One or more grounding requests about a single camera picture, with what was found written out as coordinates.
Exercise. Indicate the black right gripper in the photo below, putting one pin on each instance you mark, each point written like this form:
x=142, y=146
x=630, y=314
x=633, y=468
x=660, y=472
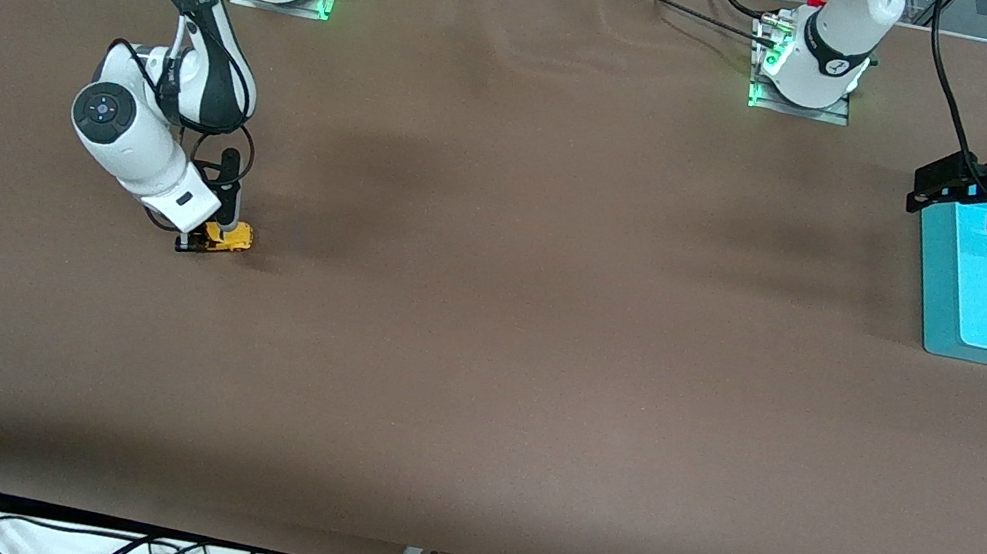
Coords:
x=195, y=245

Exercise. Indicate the yellow toy beetle car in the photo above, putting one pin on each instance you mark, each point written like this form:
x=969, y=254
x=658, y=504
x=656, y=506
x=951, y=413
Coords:
x=234, y=239

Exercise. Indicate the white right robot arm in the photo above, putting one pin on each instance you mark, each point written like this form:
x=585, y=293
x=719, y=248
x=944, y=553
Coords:
x=121, y=140

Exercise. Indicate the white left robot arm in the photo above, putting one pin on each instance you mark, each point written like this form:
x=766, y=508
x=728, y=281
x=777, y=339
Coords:
x=836, y=33

